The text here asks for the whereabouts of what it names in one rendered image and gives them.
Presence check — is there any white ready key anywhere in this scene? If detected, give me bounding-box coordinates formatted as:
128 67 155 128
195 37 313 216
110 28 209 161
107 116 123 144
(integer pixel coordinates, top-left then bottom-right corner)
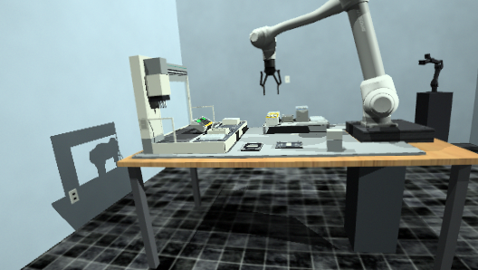
326 129 342 152

